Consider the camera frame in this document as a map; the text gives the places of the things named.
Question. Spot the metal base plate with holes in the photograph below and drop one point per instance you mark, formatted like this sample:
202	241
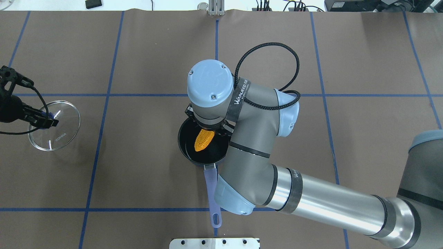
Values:
215	243

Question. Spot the yellow plastic corn cob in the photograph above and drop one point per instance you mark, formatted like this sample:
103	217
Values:
203	140

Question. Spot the small black device on table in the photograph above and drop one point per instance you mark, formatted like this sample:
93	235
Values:
89	4

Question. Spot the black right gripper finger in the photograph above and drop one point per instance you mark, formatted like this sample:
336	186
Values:
225	129

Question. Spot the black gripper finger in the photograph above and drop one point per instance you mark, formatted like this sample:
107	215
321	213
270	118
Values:
189	112

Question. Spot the glass lid purple knob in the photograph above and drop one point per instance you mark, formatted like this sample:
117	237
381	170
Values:
68	121

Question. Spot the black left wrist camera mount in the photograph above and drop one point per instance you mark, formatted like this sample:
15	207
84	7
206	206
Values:
10	78

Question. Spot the brown table mat blue grid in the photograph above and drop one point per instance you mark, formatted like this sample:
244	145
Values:
370	82

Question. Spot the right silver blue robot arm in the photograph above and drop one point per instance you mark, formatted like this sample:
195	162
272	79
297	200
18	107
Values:
255	116

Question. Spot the dark blue saucepan purple handle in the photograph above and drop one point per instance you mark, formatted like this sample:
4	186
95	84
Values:
208	159

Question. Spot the aluminium frame post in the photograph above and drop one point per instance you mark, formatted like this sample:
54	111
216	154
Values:
216	7

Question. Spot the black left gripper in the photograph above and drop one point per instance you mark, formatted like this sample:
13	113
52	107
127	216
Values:
9	109

